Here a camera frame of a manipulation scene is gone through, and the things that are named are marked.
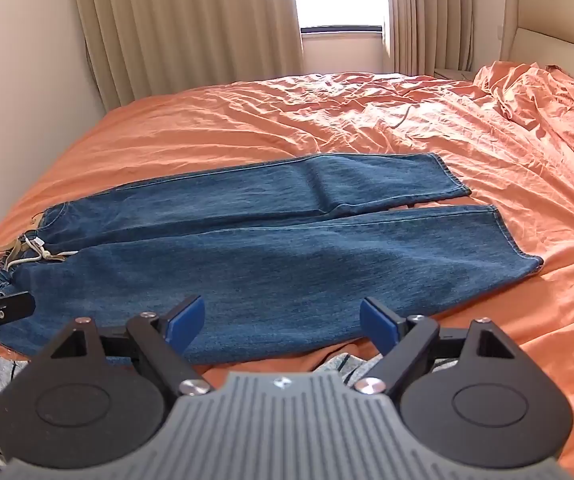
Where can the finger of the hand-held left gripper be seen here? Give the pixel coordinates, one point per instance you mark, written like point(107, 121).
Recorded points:
point(2, 310)

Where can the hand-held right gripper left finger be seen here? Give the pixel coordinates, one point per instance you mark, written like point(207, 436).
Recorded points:
point(186, 321)

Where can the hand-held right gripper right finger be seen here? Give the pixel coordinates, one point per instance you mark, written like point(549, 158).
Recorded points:
point(378, 324)

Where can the beige padded headboard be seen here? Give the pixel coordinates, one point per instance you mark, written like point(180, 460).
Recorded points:
point(557, 30)

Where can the crumpled orange duvet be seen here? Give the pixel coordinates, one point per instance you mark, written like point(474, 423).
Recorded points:
point(542, 105)

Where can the beige pleated curtain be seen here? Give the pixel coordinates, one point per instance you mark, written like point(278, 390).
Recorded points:
point(427, 15)
point(182, 25)

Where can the blue denim pants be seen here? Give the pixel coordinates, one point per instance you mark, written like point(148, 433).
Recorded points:
point(267, 260)

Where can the orange bed sheet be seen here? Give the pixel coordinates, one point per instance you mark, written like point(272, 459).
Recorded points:
point(317, 120)

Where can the beige nightstand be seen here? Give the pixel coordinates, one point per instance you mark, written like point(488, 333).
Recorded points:
point(454, 73)

